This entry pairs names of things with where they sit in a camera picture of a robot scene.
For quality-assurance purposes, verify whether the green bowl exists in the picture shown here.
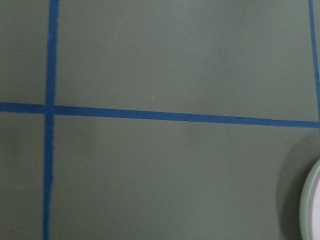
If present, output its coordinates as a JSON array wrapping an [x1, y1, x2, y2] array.
[[299, 160, 320, 240]]

